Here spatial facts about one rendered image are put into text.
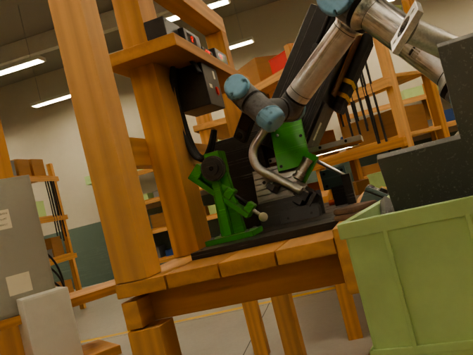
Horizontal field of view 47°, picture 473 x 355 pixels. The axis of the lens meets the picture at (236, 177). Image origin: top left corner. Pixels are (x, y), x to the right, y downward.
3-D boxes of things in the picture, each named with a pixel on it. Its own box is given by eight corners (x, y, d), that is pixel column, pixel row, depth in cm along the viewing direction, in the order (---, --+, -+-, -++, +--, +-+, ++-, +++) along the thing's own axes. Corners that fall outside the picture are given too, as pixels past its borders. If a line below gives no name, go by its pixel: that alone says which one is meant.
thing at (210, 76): (226, 108, 201) (217, 69, 202) (212, 103, 185) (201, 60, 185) (196, 117, 205) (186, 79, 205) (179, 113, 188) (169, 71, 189)
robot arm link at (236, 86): (235, 103, 154) (216, 86, 157) (247, 117, 164) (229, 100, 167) (254, 83, 153) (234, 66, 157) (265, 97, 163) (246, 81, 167)
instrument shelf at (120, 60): (250, 85, 247) (248, 77, 247) (176, 44, 161) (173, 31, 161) (200, 101, 254) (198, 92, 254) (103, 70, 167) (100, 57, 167)
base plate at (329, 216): (361, 198, 245) (360, 194, 245) (341, 227, 139) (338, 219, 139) (273, 219, 257) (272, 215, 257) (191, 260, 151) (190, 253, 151)
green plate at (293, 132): (315, 169, 189) (303, 114, 195) (310, 163, 182) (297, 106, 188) (284, 177, 193) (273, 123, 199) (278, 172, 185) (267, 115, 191)
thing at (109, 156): (272, 217, 277) (226, 34, 280) (147, 278, 133) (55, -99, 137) (255, 221, 279) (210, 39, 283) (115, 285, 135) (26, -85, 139)
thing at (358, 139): (364, 144, 206) (362, 136, 206) (362, 142, 191) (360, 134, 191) (267, 169, 217) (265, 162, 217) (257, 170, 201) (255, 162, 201)
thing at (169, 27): (185, 46, 185) (180, 26, 185) (167, 36, 170) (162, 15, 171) (166, 52, 187) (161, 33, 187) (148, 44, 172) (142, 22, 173)
